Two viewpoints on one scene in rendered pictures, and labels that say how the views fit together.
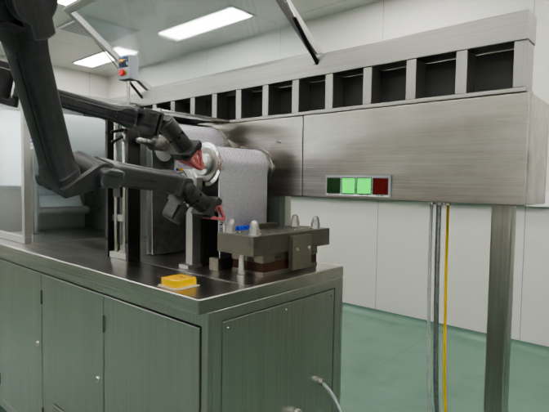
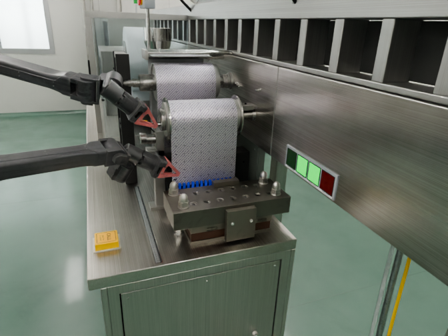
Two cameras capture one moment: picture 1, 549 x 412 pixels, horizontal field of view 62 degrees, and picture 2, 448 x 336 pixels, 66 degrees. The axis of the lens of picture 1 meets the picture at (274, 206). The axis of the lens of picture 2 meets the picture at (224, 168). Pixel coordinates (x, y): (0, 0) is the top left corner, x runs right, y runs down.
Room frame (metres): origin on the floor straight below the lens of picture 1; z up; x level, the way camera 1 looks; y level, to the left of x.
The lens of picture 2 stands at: (0.61, -0.49, 1.55)
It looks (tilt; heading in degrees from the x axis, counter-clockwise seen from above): 22 degrees down; 28
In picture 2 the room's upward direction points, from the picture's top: 2 degrees clockwise
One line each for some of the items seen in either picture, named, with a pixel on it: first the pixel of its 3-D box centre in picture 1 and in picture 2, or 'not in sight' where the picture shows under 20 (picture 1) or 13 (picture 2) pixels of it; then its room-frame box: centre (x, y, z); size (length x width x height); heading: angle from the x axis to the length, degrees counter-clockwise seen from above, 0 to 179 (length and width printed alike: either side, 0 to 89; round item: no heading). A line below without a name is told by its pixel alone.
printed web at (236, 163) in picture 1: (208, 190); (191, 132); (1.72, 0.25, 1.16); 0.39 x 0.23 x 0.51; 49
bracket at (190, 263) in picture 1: (189, 222); (155, 170); (1.53, 0.28, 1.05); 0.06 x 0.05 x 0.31; 139
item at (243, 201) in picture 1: (243, 205); (205, 161); (1.59, 0.11, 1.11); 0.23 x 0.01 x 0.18; 139
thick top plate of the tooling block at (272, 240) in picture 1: (277, 239); (226, 201); (1.54, -0.01, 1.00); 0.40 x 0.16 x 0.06; 139
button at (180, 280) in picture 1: (178, 281); (106, 240); (1.26, 0.26, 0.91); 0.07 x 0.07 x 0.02; 49
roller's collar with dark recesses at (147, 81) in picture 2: (157, 141); (147, 83); (1.68, 0.44, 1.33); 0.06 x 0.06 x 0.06; 49
